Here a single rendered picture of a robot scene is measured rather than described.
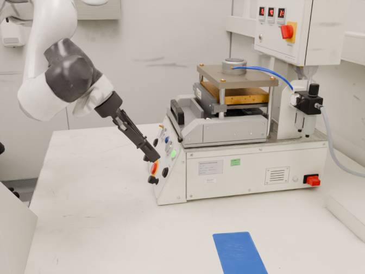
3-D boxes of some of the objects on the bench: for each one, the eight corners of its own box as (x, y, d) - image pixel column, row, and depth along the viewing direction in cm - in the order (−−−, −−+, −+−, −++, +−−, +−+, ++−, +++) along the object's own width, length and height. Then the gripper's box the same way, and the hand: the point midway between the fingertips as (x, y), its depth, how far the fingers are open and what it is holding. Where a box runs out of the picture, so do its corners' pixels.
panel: (146, 160, 134) (166, 116, 129) (156, 201, 106) (182, 148, 101) (142, 158, 133) (161, 114, 128) (150, 200, 106) (176, 146, 101)
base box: (275, 148, 145) (279, 108, 139) (327, 194, 111) (335, 144, 105) (146, 159, 136) (144, 116, 129) (159, 213, 101) (157, 159, 95)
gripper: (114, 97, 89) (170, 161, 99) (113, 85, 101) (163, 143, 110) (92, 114, 89) (149, 176, 99) (93, 100, 101) (144, 157, 111)
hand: (149, 151), depth 103 cm, fingers closed
